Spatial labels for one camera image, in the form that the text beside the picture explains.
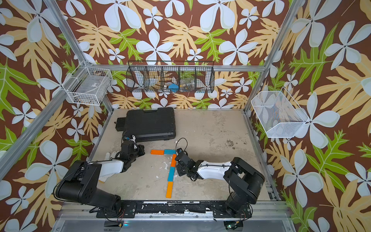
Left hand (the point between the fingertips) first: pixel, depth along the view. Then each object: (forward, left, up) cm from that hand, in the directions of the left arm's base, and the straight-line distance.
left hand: (144, 144), depth 95 cm
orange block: (-3, -10, -5) cm, 11 cm away
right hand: (-13, -24, -3) cm, 27 cm away
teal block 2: (-18, -20, -5) cm, 27 cm away
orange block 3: (-28, -19, -3) cm, 34 cm away
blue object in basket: (+29, -20, +25) cm, 43 cm away
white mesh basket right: (+6, -81, +24) cm, 85 cm away
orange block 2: (-11, -20, -3) cm, 23 cm away
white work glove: (-5, +20, -5) cm, 21 cm away
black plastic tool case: (+12, -1, +5) cm, 13 cm away
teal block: (-3, -18, -4) cm, 18 cm away
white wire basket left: (+22, +30, +30) cm, 48 cm away
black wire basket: (+38, -17, +27) cm, 50 cm away
